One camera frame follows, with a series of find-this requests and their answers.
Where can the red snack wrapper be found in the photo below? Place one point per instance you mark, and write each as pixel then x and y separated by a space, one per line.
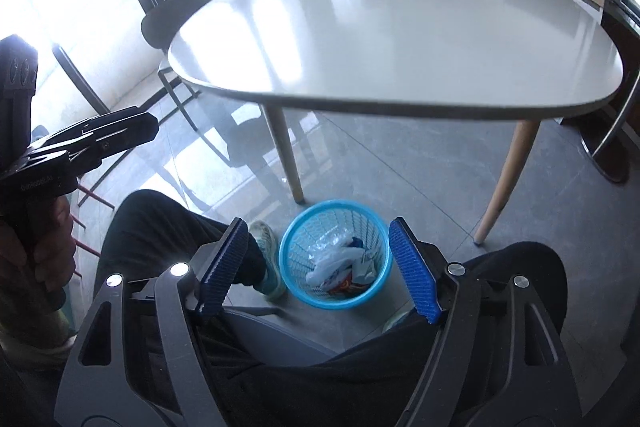
pixel 342 284

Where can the dark dining chair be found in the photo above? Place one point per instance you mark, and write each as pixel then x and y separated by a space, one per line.
pixel 165 17

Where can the white table with wooden legs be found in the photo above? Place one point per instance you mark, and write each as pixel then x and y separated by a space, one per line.
pixel 400 32

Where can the red metal stool legs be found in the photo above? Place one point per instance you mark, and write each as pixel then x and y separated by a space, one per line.
pixel 95 207

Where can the black metal frame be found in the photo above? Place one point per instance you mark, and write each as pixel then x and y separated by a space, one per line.
pixel 80 77

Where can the silver wrapper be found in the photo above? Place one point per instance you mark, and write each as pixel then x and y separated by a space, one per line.
pixel 365 267

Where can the person's left leg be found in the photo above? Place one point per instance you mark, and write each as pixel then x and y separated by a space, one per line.
pixel 150 227

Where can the light teal sneaker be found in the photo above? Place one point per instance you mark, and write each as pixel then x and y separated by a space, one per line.
pixel 267 257

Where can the blue plastic mesh basket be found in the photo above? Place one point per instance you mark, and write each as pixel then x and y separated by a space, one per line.
pixel 300 232

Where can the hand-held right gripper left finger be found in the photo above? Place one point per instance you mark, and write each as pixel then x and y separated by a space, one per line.
pixel 222 267

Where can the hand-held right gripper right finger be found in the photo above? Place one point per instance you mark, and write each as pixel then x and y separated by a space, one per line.
pixel 415 272

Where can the person's left hand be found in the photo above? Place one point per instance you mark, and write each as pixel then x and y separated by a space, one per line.
pixel 55 247

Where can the white plastic bag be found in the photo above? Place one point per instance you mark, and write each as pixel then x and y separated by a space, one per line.
pixel 330 262

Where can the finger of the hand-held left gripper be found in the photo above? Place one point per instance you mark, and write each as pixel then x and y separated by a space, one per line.
pixel 110 117
pixel 120 134

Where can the chrome curved bar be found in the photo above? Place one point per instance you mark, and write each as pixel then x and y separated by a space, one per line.
pixel 607 147

